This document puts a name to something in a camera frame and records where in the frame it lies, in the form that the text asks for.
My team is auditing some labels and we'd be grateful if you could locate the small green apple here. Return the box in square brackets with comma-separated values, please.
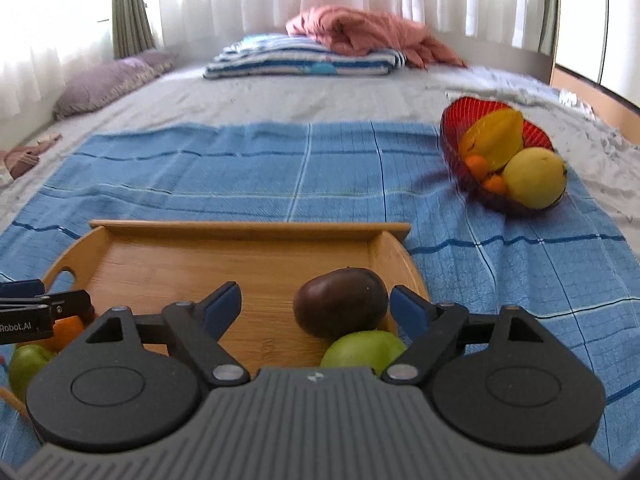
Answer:
[9, 344, 58, 403]

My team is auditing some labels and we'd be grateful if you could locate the pink cloth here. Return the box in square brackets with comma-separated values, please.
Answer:
[0, 132, 63, 181]

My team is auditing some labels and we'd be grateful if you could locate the yellow starfruit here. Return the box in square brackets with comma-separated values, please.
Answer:
[459, 108, 525, 173]

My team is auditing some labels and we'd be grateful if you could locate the grey bed sheet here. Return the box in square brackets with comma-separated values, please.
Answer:
[0, 62, 640, 271]

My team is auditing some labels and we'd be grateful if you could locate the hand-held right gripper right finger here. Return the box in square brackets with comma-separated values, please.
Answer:
[380, 284, 553, 386]

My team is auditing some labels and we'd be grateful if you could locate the purple pillow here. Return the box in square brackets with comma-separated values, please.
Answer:
[52, 50, 178, 121]

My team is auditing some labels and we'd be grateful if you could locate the blue checked blanket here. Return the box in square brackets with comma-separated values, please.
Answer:
[0, 121, 640, 461]

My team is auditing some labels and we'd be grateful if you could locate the orange mandarin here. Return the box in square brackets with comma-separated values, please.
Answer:
[47, 315, 86, 353]

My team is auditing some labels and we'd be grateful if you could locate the red glass bowl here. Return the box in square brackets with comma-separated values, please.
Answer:
[440, 96, 568, 218]

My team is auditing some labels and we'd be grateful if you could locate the white wardrobe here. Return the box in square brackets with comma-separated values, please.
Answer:
[555, 0, 640, 106]

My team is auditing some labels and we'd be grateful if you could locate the pink duvet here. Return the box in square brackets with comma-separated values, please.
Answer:
[286, 6, 468, 70]

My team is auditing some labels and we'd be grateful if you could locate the dark purple round fruit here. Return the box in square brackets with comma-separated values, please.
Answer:
[292, 268, 390, 340]

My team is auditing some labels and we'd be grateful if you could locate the small white cloth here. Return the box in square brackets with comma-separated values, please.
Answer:
[557, 87, 596, 116]

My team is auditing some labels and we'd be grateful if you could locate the wooden tray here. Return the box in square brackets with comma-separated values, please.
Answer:
[0, 220, 431, 421]

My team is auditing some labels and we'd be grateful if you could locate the large green apple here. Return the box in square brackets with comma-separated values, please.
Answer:
[320, 330, 408, 371]

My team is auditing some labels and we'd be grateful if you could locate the yellow mango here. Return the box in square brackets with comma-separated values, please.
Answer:
[501, 146, 568, 210]

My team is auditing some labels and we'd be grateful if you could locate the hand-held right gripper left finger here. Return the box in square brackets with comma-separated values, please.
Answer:
[82, 281, 251, 388]

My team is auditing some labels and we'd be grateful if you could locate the grey-green curtain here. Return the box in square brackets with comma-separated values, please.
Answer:
[111, 0, 157, 60]
[537, 0, 561, 56]

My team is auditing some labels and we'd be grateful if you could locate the blue striped pillow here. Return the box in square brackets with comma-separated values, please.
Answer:
[202, 33, 408, 81]

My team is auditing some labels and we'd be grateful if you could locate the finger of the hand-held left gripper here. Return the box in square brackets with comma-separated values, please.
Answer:
[0, 289, 94, 320]
[0, 280, 46, 300]

